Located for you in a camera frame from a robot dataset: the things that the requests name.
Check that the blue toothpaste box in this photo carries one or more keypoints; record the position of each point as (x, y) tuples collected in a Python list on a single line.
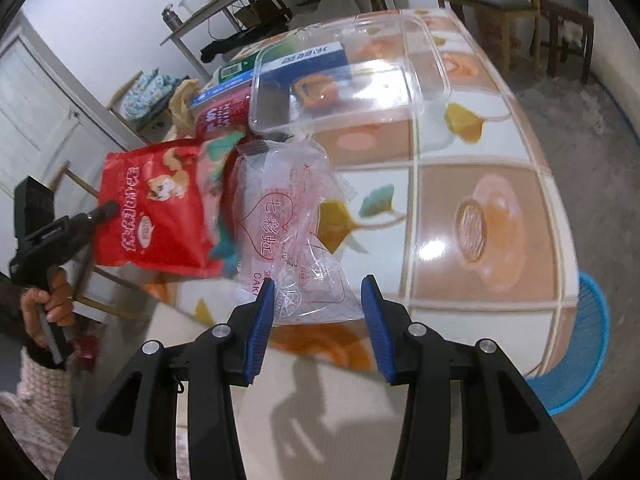
[(310, 57)]

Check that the white door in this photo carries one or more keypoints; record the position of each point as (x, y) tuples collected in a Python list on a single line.
[(45, 120)]

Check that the red snack bag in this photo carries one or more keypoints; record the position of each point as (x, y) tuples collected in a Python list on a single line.
[(150, 210)]

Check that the floral cushion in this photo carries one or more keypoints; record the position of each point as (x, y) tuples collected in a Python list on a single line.
[(150, 92)]

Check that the printed white cardboard box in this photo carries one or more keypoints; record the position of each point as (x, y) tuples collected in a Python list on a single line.
[(495, 35)]

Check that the bare wooden chair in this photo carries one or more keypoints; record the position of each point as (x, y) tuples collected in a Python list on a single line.
[(80, 182)]

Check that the brown cardboard box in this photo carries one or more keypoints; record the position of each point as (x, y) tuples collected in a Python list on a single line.
[(262, 12)]

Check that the red white lettered packet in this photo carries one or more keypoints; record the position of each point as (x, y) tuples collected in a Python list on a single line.
[(220, 115)]

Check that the blue white packet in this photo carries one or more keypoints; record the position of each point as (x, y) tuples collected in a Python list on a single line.
[(220, 92)]

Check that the steel water bottle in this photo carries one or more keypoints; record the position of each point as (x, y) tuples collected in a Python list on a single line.
[(171, 19)]

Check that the person's left forearm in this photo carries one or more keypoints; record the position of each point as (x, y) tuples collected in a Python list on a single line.
[(40, 400)]

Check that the black cloth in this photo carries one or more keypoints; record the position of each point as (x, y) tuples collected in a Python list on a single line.
[(235, 42)]

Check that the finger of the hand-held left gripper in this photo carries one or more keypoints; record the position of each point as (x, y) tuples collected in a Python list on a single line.
[(102, 210)]

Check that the white mattress blue edge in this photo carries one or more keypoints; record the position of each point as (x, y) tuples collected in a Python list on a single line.
[(615, 35)]

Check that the dark wooden stool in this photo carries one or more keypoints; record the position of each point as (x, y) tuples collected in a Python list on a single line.
[(570, 17)]

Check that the clear plastic container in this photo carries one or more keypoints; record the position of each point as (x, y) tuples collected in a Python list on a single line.
[(390, 95)]

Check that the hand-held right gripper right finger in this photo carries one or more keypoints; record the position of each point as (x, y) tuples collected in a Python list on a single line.
[(377, 332)]

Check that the white pillow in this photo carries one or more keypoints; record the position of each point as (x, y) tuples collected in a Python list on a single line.
[(340, 2)]

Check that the blue plastic basket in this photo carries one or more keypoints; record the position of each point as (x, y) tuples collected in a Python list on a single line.
[(590, 340)]

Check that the beige paper bag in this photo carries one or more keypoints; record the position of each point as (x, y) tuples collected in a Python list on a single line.
[(182, 105)]

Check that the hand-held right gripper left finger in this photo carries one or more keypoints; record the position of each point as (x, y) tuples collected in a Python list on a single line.
[(260, 332)]

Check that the clear plastic cake wrapper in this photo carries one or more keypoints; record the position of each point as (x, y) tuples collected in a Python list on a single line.
[(280, 220)]

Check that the green plastic bottle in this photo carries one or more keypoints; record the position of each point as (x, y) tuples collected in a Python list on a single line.
[(235, 70)]

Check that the person's left hand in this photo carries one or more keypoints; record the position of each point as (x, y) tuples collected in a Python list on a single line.
[(62, 300)]

